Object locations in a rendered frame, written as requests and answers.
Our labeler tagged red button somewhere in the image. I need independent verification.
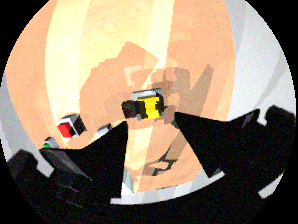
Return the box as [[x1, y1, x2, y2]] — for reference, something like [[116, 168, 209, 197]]
[[57, 113, 85, 139]]

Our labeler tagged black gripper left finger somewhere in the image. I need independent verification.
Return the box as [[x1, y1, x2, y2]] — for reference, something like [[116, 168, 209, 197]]
[[39, 120, 128, 200]]

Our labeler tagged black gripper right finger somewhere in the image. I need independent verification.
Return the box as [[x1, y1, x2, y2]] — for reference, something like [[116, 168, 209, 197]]
[[174, 109, 261, 179]]

